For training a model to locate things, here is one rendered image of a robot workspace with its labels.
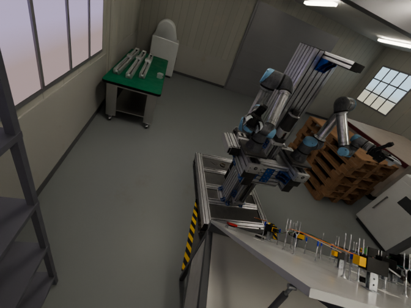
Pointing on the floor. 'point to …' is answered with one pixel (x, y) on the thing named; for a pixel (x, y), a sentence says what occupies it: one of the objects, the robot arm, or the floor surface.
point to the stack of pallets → (340, 167)
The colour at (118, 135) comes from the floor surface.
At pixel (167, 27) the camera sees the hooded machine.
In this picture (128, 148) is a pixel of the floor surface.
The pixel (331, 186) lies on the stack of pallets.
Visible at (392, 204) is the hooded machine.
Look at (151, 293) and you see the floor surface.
